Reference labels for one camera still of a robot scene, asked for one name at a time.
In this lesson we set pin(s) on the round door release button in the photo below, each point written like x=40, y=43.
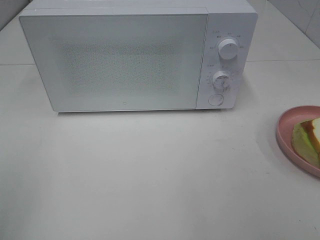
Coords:
x=216, y=99

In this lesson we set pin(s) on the white timer knob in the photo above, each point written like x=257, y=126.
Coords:
x=221, y=80

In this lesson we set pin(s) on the pink round plate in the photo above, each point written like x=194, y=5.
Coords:
x=284, y=132

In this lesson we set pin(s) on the toast sandwich with filling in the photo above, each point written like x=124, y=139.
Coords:
x=306, y=141

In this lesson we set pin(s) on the white microwave door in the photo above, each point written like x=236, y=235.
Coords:
x=94, y=63

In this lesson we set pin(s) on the white microwave oven body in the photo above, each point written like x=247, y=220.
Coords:
x=225, y=19

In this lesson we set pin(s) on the upper white power knob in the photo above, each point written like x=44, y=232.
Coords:
x=228, y=48

